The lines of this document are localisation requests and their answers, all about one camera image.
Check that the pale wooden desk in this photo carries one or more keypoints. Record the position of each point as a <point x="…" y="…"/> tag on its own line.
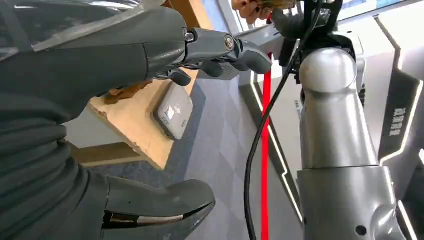
<point x="139" y="126"/>

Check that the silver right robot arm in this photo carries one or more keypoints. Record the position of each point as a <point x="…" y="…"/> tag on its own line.
<point x="334" y="132"/>

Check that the person's left hand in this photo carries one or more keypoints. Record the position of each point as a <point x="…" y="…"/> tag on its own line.
<point x="248" y="8"/>

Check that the ribbed grey left robot arm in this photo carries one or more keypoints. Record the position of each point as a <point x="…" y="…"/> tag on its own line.
<point x="33" y="165"/>

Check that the red floor stripe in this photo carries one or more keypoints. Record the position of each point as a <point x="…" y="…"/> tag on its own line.
<point x="266" y="182"/>

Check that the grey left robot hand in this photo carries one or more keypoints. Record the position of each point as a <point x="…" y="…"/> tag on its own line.
<point x="82" y="66"/>

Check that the pale grey adapter box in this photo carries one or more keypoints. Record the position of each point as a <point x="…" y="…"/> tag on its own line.
<point x="174" y="112"/>

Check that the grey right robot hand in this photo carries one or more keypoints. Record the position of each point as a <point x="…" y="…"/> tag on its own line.
<point x="291" y="26"/>

